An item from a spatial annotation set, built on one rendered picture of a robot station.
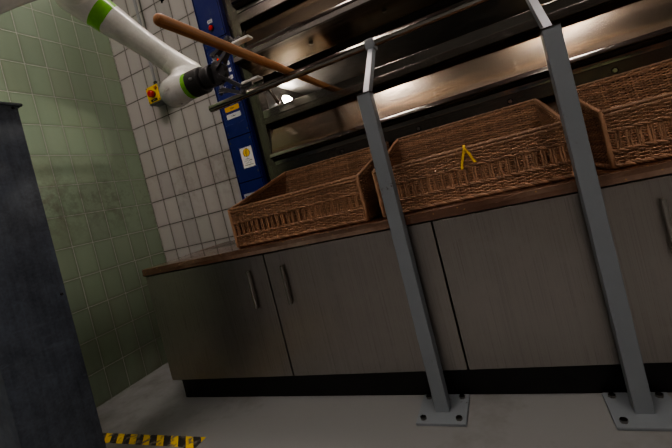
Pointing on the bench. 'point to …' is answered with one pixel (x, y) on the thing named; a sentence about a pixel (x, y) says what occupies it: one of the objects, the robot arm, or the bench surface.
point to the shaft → (227, 46)
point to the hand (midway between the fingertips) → (252, 58)
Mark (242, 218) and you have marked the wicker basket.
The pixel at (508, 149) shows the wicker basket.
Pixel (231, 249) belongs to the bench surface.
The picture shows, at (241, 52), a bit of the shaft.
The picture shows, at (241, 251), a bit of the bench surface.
